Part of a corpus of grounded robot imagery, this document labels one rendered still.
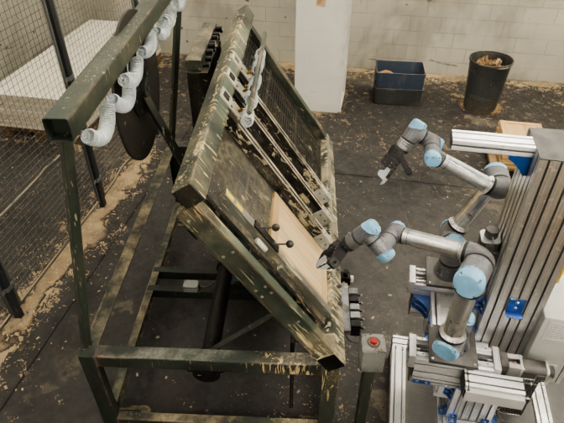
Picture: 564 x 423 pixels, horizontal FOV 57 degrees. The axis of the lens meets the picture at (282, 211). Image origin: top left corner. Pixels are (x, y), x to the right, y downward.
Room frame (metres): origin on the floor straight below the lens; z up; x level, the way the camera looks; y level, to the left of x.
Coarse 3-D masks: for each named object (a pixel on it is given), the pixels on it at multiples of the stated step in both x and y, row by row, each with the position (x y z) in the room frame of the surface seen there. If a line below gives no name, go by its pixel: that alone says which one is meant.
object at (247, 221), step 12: (228, 204) 1.87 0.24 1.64; (240, 204) 1.91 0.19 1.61; (240, 216) 1.87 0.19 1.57; (252, 228) 1.86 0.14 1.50; (264, 240) 1.86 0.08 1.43; (288, 264) 1.87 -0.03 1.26; (300, 276) 1.88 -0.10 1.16; (300, 288) 1.85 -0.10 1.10; (312, 288) 1.89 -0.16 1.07; (312, 300) 1.85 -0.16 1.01; (324, 300) 1.89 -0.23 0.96; (324, 312) 1.85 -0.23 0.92
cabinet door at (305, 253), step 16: (272, 208) 2.20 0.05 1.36; (288, 208) 2.34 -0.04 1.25; (272, 224) 2.06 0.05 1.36; (288, 224) 2.21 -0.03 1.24; (304, 240) 2.23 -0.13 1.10; (288, 256) 1.96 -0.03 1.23; (304, 256) 2.10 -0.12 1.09; (304, 272) 1.98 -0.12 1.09; (320, 272) 2.12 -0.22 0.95; (320, 288) 2.00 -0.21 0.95
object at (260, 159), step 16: (256, 96) 2.45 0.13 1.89; (240, 112) 2.44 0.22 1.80; (240, 128) 2.40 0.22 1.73; (240, 144) 2.40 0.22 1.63; (256, 144) 2.43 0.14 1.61; (256, 160) 2.39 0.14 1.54; (272, 176) 2.39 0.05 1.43; (288, 192) 2.39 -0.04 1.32; (304, 208) 2.39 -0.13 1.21; (320, 224) 2.43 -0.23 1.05; (320, 240) 2.38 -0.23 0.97
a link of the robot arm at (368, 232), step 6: (366, 222) 1.70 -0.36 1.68; (372, 222) 1.69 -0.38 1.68; (360, 228) 1.69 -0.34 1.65; (366, 228) 1.67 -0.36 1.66; (372, 228) 1.66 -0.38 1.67; (378, 228) 1.68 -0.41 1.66; (354, 234) 1.69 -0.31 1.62; (360, 234) 1.67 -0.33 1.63; (366, 234) 1.66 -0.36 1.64; (372, 234) 1.66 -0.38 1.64; (378, 234) 1.67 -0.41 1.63; (354, 240) 1.67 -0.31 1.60; (360, 240) 1.66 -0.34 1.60; (366, 240) 1.66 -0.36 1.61; (372, 240) 1.65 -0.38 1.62
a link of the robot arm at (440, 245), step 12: (396, 228) 1.74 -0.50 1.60; (408, 228) 1.74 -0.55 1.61; (396, 240) 1.70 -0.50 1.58; (408, 240) 1.68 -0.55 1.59; (420, 240) 1.66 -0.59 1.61; (432, 240) 1.64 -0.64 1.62; (444, 240) 1.63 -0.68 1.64; (456, 240) 1.63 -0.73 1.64; (432, 252) 1.62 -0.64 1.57; (444, 252) 1.59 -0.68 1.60; (456, 252) 1.57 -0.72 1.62; (468, 252) 1.54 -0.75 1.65; (480, 252) 1.51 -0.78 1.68
